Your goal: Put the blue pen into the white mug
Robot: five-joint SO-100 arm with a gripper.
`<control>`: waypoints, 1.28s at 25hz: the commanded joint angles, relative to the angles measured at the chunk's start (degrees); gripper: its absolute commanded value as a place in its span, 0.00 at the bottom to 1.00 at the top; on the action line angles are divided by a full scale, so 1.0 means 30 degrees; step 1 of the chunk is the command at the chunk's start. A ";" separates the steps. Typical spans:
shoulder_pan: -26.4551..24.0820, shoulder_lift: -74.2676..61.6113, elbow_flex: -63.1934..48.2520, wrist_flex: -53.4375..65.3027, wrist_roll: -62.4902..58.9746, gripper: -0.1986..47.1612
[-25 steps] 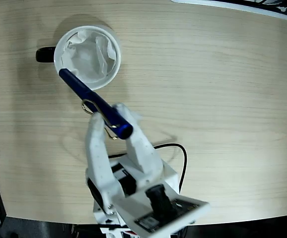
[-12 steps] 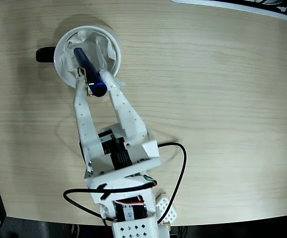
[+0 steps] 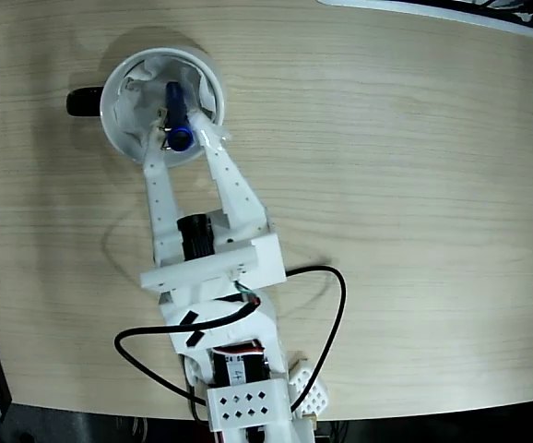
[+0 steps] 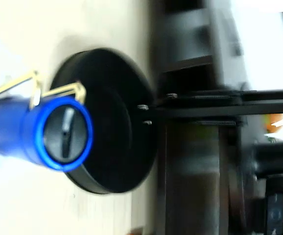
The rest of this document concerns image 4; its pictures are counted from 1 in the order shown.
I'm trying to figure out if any blue metal pen with clip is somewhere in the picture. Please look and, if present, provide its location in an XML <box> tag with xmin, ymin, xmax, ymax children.
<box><xmin>0</xmin><ymin>70</ymin><xmax>94</xmax><ymax>172</ymax></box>

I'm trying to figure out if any black round stand base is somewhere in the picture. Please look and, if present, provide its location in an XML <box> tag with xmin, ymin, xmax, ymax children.
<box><xmin>49</xmin><ymin>47</ymin><xmax>158</xmax><ymax>195</ymax></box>

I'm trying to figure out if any dark shelf unit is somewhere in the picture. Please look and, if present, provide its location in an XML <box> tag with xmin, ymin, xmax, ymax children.
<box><xmin>151</xmin><ymin>0</ymin><xmax>245</xmax><ymax>235</ymax></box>

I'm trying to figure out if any black horizontal bar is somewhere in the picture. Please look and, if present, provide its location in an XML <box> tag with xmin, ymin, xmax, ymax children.
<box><xmin>253</xmin><ymin>141</ymin><xmax>283</xmax><ymax>179</ymax></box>

